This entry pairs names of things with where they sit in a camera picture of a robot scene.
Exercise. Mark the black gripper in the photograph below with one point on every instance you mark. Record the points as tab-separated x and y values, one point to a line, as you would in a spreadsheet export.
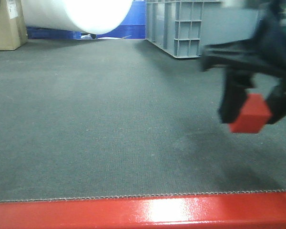
264	52

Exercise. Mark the grey plastic crate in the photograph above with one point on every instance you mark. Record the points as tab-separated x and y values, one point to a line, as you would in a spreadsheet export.
182	28

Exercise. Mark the red magnetic cube block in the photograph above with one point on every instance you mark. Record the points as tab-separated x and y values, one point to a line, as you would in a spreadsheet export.
253	116

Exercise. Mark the white bubble wrap roll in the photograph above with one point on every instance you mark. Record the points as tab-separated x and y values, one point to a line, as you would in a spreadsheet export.
91	16

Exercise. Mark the cardboard box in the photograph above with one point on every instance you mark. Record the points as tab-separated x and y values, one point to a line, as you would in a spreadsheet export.
13	32

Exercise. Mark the dark grey table mat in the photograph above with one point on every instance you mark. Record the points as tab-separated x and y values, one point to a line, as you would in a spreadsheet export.
121	118

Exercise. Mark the red metal cabinet edge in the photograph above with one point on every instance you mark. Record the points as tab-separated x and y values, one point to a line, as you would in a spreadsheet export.
218	211

